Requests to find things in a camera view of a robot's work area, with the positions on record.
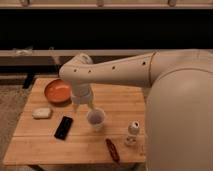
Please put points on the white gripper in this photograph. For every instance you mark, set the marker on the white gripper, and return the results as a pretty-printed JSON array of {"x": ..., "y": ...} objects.
[{"x": 82, "y": 94}]

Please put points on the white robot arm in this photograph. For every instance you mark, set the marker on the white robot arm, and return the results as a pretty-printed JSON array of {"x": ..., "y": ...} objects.
[{"x": 179, "y": 107}]

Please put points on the white ceramic cup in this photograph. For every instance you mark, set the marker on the white ceramic cup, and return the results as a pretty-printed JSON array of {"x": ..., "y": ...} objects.
[{"x": 96, "y": 118}]

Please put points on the orange bowl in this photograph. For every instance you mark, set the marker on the orange bowl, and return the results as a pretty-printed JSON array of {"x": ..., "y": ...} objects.
[{"x": 57, "y": 91}]

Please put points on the white soap bar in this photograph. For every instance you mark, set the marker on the white soap bar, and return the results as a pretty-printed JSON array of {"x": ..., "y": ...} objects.
[{"x": 42, "y": 113}]

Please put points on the wooden table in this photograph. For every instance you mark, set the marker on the wooden table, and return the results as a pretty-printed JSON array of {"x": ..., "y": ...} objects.
[{"x": 33, "y": 141}]

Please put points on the red brown pocket knife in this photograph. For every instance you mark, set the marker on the red brown pocket knife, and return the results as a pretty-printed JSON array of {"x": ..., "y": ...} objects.
[{"x": 112, "y": 150}]

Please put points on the small white bottle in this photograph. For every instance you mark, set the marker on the small white bottle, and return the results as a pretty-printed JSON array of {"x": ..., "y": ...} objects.
[{"x": 132, "y": 132}]

